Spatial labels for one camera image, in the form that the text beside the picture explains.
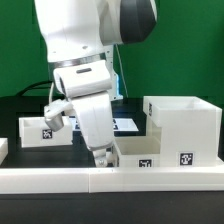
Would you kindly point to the white front fence rail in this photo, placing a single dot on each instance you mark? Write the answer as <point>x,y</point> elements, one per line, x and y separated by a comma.
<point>97,180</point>

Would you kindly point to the white front drawer box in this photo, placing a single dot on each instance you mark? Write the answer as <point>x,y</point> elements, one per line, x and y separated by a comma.
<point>137,152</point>

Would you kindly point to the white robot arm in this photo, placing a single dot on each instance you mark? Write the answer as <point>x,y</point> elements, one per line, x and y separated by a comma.
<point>76,33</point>

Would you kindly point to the white right fence rail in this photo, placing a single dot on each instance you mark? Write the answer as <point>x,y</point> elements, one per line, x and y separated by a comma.
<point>219,162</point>

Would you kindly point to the white drawer cabinet frame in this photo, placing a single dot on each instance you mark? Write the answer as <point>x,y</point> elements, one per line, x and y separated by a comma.
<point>185,129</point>

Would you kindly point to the white fence rail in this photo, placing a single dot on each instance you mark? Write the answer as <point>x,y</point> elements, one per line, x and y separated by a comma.
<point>219,162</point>
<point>97,180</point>

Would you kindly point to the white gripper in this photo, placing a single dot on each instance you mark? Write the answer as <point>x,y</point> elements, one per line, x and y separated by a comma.
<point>94,116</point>

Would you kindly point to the marker sheet on table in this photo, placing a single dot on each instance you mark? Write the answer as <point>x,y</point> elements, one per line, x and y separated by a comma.
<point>119,124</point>

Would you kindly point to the white rear drawer box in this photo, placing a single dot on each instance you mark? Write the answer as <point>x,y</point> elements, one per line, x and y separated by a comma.
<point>34,132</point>

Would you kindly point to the white left fence piece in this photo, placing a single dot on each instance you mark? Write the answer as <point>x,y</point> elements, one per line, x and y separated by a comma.
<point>3,149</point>

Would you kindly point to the white drawer box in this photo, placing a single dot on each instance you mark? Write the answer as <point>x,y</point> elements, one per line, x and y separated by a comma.
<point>34,132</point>
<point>137,152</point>

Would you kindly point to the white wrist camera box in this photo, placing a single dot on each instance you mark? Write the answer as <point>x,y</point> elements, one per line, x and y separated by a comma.
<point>81,80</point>

